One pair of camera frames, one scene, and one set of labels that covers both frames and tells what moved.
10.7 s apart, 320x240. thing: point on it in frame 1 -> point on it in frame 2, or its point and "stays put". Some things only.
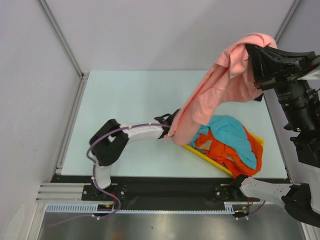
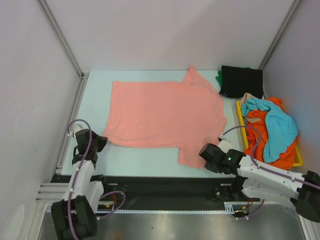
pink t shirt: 229,78 -> 189,115
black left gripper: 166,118 -> 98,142
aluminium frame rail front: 62,193 stays put
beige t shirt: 206,145 -> 243,99
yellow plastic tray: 211,162 -> 299,162
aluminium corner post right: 287,20 stays put
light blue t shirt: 229,132 -> 281,132
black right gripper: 279,80 -> 206,153
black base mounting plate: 157,192 stays put
